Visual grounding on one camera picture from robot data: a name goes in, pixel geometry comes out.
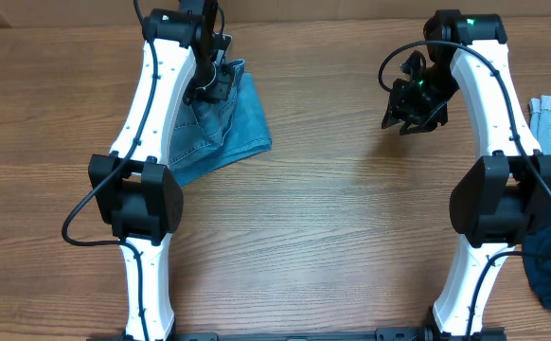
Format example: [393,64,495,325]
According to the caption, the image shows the blue denim jeans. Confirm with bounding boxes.
[168,59,273,187]

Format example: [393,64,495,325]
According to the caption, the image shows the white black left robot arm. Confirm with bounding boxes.
[88,0,234,340]

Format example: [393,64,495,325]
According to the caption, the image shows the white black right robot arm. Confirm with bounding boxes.
[375,9,551,340]

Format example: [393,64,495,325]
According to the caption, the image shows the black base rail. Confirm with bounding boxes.
[114,324,507,341]

